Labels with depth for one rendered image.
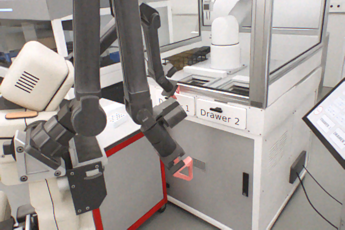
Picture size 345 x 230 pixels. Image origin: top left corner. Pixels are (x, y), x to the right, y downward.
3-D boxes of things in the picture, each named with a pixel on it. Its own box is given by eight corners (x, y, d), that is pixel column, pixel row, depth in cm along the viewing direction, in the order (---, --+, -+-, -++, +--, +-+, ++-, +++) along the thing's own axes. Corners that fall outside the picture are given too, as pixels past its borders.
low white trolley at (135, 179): (106, 270, 168) (82, 158, 140) (52, 222, 206) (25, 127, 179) (170, 211, 208) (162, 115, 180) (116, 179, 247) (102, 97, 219)
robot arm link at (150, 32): (133, 5, 116) (150, 18, 111) (145, 0, 118) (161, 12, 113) (146, 75, 151) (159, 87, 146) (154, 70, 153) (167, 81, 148)
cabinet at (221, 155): (259, 259, 168) (265, 137, 139) (137, 190, 232) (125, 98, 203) (310, 176, 234) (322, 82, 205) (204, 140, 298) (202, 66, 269)
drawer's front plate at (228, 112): (244, 130, 144) (244, 110, 140) (196, 117, 162) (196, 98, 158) (246, 129, 145) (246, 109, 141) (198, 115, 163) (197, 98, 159)
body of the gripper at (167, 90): (178, 82, 160) (172, 75, 155) (170, 98, 157) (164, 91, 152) (170, 80, 164) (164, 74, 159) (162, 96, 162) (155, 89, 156)
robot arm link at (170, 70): (147, 70, 148) (157, 80, 144) (161, 54, 148) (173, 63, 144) (155, 79, 158) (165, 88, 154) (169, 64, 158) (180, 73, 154)
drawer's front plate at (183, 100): (193, 116, 163) (192, 98, 159) (156, 106, 181) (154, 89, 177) (195, 115, 164) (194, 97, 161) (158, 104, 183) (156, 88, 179)
